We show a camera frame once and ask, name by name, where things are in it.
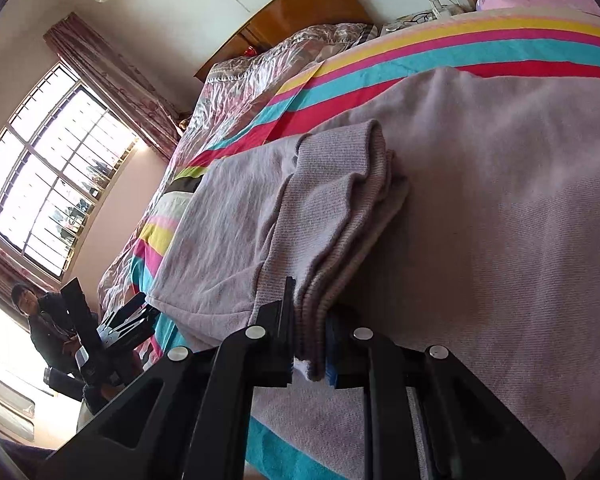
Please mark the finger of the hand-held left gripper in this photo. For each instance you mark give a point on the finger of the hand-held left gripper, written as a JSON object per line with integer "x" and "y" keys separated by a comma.
{"x": 127, "y": 322}
{"x": 77, "y": 310}

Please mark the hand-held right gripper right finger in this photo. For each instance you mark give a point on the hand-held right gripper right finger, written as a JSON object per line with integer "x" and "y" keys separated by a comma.
{"x": 332, "y": 360}

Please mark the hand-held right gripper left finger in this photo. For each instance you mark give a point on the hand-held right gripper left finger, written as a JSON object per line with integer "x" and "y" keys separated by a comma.
{"x": 282, "y": 355}

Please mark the lilac pants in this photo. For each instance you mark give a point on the lilac pants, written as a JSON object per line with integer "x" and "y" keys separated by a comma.
{"x": 480, "y": 210}

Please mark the person's left forearm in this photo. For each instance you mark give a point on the person's left forearm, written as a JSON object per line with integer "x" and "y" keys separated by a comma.
{"x": 62, "y": 381}

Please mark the person's own body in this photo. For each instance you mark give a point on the person's own body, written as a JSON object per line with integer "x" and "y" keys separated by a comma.
{"x": 45, "y": 325}

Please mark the barred window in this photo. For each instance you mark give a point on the barred window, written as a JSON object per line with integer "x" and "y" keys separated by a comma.
{"x": 50, "y": 170}

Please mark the maroon patterned curtain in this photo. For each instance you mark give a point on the maroon patterned curtain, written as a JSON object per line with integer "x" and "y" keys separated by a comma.
{"x": 115, "y": 75}

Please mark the pink floral satin quilt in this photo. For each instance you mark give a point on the pink floral satin quilt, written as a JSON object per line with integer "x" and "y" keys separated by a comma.
{"x": 240, "y": 90}

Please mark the plaid cloth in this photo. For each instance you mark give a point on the plaid cloth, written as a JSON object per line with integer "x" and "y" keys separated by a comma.
{"x": 366, "y": 32}

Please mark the striped bed sheet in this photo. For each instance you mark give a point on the striped bed sheet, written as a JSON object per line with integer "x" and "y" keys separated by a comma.
{"x": 430, "y": 40}

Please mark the orange-brown wooden headboard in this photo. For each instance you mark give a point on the orange-brown wooden headboard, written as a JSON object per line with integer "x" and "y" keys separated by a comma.
{"x": 300, "y": 5}

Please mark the black eyeglasses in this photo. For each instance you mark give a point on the black eyeglasses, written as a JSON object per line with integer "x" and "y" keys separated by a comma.
{"x": 420, "y": 18}

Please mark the pink floral pillow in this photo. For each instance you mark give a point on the pink floral pillow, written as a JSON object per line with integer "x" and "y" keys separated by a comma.
{"x": 540, "y": 0}

